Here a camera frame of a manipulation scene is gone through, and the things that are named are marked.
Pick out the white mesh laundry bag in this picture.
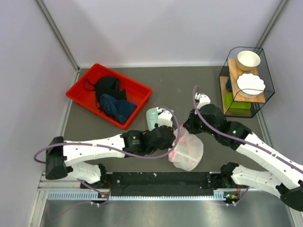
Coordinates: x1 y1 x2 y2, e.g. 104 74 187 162
169 126 204 171

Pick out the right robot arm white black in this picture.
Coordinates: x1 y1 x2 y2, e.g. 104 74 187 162
183 104 303 211

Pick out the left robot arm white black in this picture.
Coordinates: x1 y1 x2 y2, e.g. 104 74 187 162
45 125 176 188

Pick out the blue bra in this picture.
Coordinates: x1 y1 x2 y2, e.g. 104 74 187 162
99 94 137 124

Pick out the black bra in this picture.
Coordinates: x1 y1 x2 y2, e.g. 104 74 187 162
83 76 127 110

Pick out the light green ceramic tray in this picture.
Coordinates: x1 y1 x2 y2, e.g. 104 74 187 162
146 107 159 131

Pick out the green plastic bowl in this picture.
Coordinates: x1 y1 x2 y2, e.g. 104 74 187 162
223 92 251 114

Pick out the dark blue cup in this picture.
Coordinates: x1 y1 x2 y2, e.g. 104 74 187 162
225 78 232 92

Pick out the red plastic bin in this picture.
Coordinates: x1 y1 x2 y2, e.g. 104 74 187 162
66 63 152 130

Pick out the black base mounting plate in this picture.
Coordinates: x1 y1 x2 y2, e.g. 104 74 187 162
90 172 238 196

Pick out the white scalloped bowl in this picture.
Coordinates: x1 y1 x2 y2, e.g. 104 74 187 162
236 73 266 98

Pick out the white round bowl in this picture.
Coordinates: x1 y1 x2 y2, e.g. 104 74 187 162
236 51 261 71

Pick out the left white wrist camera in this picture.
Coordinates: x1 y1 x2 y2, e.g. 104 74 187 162
157 107 173 127

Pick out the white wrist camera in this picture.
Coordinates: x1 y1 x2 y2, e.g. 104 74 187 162
157 107 173 127
194 93 211 109

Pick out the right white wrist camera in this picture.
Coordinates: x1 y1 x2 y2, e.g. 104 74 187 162
194 93 211 109

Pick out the black wire shelf rack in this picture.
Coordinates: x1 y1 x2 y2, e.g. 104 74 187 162
219 46 275 118

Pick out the grey slotted cable duct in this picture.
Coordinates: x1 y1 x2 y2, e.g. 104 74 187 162
47 191 231 201

